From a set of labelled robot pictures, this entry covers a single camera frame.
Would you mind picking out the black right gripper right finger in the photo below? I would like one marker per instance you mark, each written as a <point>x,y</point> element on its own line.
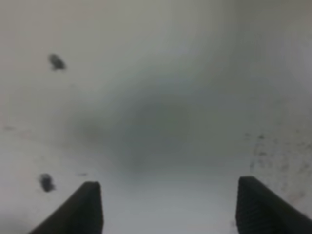
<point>260,211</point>

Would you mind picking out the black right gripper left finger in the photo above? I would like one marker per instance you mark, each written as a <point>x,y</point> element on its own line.
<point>81,213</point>

